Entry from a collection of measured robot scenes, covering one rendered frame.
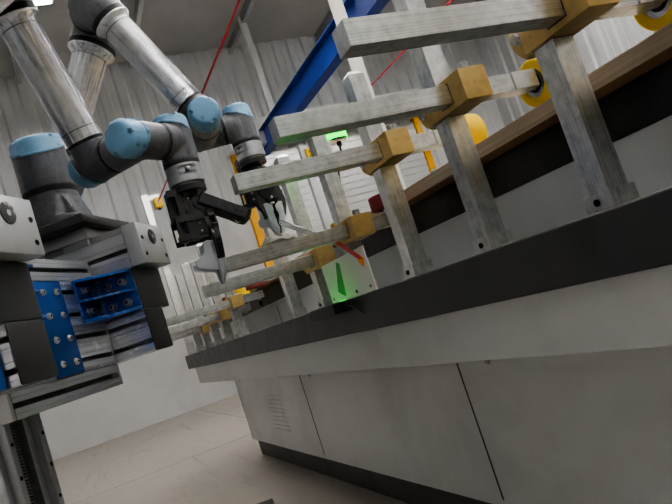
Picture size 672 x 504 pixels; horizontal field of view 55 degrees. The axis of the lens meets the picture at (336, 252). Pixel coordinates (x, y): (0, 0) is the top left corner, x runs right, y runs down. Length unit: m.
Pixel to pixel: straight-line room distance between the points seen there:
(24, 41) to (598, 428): 1.32
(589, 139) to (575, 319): 0.26
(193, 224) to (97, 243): 0.23
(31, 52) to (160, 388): 7.80
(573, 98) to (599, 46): 9.60
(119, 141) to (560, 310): 0.83
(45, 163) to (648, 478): 1.35
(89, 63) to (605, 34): 9.17
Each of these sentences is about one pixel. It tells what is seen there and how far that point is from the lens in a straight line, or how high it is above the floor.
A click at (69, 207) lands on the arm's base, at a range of 1.51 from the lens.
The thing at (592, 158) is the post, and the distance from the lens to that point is 0.85.
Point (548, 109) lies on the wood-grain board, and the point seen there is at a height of 0.89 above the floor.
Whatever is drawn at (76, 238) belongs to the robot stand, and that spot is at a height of 1.00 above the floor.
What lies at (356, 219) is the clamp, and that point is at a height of 0.86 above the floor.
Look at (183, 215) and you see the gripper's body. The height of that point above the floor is 0.96.
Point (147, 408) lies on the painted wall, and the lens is 9.01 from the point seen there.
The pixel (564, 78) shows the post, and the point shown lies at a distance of 0.86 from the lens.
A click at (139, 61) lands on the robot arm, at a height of 1.38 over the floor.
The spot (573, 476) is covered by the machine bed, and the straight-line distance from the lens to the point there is 1.47.
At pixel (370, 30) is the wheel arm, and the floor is 0.94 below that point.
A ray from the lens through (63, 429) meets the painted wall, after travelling 8.98.
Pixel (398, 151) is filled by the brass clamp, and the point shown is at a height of 0.93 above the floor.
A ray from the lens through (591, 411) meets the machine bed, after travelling 1.34.
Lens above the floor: 0.69
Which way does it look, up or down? 5 degrees up
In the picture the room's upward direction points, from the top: 18 degrees counter-clockwise
